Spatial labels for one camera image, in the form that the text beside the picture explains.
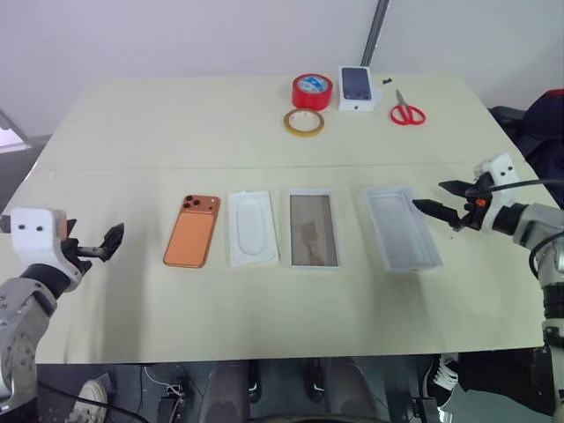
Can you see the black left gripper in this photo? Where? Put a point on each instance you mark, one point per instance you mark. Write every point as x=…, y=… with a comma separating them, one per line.
x=88, y=252

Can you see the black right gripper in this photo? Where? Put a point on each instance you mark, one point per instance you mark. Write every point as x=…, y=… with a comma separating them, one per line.
x=476, y=198

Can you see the white phone box lid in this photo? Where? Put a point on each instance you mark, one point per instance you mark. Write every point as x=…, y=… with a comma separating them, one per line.
x=401, y=229

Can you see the orange smartphone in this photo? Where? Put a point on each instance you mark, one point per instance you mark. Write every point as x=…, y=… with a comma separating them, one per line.
x=189, y=233

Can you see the white moulded insert tray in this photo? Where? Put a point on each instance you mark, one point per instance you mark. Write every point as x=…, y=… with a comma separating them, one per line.
x=253, y=229

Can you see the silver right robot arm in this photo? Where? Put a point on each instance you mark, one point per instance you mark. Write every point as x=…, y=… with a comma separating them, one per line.
x=533, y=220

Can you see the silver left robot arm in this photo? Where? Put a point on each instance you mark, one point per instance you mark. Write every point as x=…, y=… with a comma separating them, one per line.
x=22, y=335

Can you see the white phone box base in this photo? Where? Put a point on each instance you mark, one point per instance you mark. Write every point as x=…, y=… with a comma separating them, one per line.
x=313, y=229

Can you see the white box with dark phone print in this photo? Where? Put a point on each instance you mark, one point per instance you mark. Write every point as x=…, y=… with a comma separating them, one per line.
x=354, y=83

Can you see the dark padded chair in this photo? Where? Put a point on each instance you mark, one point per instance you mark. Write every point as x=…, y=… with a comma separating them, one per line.
x=511, y=125
x=546, y=132

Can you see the tan tape roll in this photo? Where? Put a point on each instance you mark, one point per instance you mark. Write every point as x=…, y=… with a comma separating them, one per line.
x=303, y=133

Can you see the red tape roll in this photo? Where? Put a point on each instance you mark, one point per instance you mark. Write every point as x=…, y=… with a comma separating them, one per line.
x=308, y=100

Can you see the black trouser leg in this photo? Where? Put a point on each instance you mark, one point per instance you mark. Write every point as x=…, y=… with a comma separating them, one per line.
x=493, y=370

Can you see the black and white sneaker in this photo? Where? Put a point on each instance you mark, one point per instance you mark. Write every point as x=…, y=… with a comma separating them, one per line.
x=440, y=376

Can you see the black foot with white mark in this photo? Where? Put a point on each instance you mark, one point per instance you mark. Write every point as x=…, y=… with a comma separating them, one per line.
x=315, y=379
x=254, y=379

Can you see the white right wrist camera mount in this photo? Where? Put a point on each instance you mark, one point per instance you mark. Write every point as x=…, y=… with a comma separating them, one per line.
x=500, y=169

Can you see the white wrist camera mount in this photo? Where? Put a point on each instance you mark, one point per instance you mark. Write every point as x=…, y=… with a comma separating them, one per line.
x=500, y=169
x=35, y=238

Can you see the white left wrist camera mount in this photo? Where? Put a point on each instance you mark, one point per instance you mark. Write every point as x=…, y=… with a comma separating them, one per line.
x=35, y=238

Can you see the glass panel with frame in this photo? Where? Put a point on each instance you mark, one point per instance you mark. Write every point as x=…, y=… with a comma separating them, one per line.
x=13, y=132

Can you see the grey aluminium post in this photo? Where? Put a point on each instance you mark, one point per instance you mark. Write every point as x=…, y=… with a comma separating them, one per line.
x=374, y=31

